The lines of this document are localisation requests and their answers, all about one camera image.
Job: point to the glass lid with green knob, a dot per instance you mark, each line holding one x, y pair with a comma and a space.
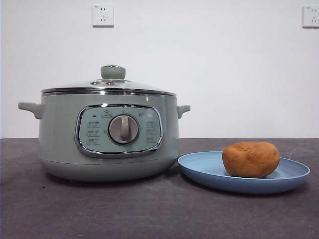
74, 85

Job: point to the brown potato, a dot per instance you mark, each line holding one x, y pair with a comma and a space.
250, 159

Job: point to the blue round plate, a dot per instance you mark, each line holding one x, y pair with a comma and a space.
205, 169

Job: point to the pale green electric steamer pot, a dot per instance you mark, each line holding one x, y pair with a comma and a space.
62, 139

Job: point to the white wall socket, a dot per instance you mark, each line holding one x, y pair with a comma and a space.
103, 15
311, 17

